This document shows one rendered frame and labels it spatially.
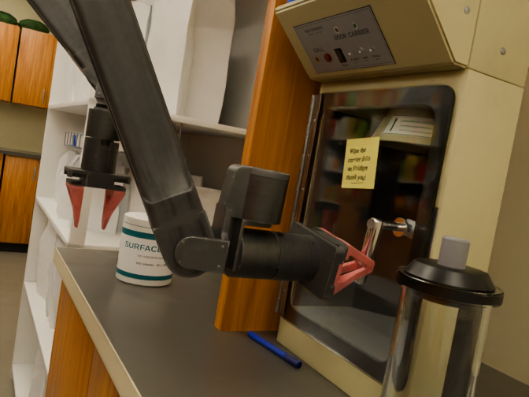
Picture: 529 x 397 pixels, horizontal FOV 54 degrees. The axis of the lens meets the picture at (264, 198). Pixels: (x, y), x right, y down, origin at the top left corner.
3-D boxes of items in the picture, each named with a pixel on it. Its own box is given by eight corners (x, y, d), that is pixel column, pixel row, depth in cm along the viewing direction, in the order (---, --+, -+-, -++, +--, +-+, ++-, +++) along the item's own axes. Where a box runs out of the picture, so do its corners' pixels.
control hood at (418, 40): (320, 83, 92) (330, 26, 91) (470, 68, 64) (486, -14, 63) (264, 67, 86) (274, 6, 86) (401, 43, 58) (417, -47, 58)
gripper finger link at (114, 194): (120, 234, 89) (127, 179, 89) (76, 231, 86) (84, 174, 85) (111, 226, 95) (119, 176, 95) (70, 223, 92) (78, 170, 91)
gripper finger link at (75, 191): (109, 233, 88) (117, 179, 88) (64, 229, 85) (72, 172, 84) (101, 225, 94) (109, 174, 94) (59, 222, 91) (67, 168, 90)
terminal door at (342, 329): (281, 315, 94) (319, 94, 91) (398, 394, 67) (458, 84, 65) (277, 315, 93) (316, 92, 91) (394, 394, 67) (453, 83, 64)
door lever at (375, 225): (390, 288, 70) (378, 280, 72) (410, 220, 68) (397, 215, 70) (359, 287, 67) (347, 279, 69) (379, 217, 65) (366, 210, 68)
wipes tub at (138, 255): (161, 272, 131) (171, 214, 130) (179, 287, 119) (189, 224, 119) (109, 270, 124) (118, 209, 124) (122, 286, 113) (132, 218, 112)
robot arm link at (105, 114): (93, 103, 91) (86, 100, 85) (133, 110, 92) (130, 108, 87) (87, 142, 91) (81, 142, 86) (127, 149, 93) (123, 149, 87)
